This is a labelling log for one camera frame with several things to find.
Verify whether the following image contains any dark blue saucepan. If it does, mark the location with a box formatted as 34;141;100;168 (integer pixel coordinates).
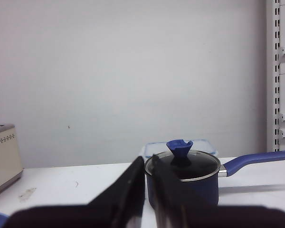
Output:
144;150;285;209

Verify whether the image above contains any glass lid with blue knob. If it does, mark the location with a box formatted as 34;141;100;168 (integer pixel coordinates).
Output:
145;140;220;182

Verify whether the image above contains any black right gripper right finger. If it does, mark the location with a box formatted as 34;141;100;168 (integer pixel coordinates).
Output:
151;155;285;228

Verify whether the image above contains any white slotted shelf upright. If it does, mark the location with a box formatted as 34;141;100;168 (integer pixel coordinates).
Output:
266;0;285;151

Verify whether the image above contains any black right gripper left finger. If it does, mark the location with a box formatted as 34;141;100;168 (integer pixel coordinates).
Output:
3;156;145;228

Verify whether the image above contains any clear plastic food container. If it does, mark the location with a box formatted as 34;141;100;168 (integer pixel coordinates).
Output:
139;139;218;161

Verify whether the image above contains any cream and chrome toaster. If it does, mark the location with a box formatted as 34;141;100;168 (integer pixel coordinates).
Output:
0;123;23;193

